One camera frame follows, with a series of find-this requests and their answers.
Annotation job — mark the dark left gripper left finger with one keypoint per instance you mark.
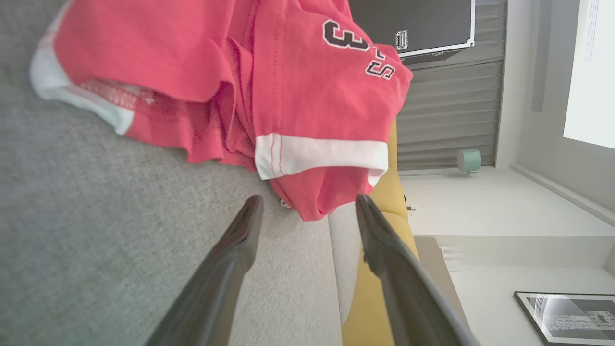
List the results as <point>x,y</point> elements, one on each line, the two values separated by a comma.
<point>216,283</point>

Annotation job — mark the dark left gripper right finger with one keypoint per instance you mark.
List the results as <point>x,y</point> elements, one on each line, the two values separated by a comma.
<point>408,298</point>

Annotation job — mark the red number 23 jersey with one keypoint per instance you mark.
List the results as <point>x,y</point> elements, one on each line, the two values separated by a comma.
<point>307,96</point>

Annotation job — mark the yellow upholstered seat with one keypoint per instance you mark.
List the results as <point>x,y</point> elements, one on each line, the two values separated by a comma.
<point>391,192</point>

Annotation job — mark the grey fabric sofa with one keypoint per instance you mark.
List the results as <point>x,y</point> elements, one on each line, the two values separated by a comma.
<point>96,230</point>

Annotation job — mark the teal cylindrical lamp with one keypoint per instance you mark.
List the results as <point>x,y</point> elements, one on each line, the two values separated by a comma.
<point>469,160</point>

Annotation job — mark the black framed picture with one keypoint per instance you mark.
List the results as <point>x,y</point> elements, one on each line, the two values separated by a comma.
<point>571,317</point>

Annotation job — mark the grey pleated curtain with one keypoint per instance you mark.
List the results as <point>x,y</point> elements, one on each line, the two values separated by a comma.
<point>451,110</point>

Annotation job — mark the black flight case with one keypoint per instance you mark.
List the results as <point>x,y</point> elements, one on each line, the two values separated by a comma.
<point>423,19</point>

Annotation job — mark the bright window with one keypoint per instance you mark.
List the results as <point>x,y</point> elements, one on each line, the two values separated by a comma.
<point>593,72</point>

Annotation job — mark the small wall socket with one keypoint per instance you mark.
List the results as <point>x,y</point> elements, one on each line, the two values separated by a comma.
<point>411,207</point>

